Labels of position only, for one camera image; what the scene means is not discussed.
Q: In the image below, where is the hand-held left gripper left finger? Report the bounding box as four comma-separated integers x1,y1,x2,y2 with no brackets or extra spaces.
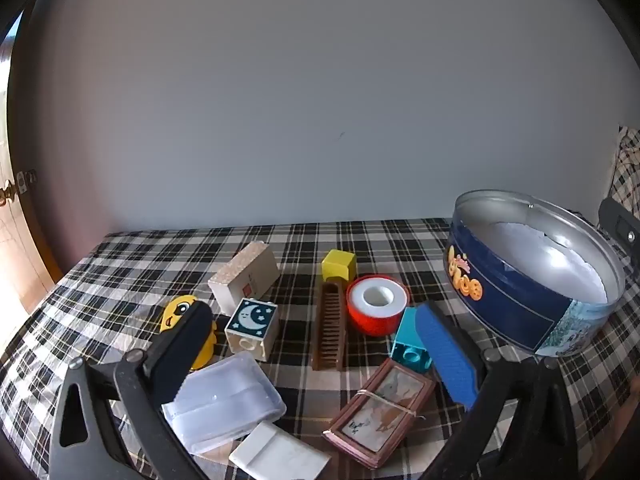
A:
47,300,214,480

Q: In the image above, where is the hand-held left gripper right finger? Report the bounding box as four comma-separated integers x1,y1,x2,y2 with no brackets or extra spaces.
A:
415,301,583,480

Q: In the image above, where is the yellow smiley toy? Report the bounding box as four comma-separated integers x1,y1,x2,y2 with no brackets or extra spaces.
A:
159,295,217,372

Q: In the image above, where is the teal toy brick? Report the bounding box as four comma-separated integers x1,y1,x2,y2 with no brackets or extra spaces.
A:
390,306,432,375

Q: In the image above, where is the clear plastic box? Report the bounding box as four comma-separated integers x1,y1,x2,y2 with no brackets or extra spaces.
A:
161,351,287,456

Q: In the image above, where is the white printed toy brick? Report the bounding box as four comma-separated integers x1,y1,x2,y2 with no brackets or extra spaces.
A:
224,297,280,362

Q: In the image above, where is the round blue tin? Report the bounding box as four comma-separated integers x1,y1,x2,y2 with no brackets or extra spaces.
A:
445,189,627,357

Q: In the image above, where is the red tape roll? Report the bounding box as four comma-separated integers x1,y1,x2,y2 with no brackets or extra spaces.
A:
346,275,411,337

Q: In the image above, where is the copper coloured small block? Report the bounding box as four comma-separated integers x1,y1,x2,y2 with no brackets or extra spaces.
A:
322,357,437,470

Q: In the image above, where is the white box with glitter top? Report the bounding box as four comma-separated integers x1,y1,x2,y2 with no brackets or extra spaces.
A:
207,241,281,313

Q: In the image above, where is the yellow wooden cube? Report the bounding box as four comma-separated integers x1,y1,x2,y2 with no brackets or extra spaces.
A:
321,249,357,283

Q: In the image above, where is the hanging plaid cloth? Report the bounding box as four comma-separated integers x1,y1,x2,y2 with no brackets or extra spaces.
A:
605,125,640,211

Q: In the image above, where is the black and white plaid blanket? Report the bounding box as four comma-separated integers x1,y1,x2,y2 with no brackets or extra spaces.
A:
0,217,640,480

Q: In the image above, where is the brown comb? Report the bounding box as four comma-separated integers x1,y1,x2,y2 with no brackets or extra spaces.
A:
311,280,347,372

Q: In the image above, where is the white eraser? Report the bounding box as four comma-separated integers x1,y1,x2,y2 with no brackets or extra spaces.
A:
228,421,331,480

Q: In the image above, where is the brown wooden door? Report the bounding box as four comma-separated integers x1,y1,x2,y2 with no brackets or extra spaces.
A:
0,5,63,313

